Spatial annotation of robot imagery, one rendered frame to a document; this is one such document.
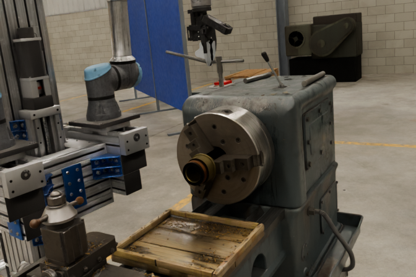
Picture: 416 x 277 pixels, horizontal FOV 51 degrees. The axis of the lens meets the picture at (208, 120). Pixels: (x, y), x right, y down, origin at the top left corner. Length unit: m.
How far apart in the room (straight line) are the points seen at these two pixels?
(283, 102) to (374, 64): 9.98
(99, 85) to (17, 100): 0.33
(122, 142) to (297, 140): 0.71
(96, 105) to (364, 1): 9.91
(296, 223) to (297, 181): 0.16
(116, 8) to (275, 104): 0.85
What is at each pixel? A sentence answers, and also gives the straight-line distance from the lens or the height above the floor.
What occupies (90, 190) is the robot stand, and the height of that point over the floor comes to 0.90.
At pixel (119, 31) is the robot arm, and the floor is 1.52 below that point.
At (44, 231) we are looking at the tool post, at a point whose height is 1.10.
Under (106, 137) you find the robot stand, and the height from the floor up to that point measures 1.10.
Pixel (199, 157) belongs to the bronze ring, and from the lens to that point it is 1.35.
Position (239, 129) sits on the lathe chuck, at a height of 1.19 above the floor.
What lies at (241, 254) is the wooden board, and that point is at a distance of 1.27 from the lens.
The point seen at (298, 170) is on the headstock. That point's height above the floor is 1.00.
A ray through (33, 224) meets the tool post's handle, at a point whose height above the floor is 1.14.
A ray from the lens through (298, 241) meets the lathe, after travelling 1.64.
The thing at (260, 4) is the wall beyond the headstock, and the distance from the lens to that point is 12.20.
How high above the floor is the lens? 1.51
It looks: 12 degrees down
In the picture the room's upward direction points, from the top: 5 degrees counter-clockwise
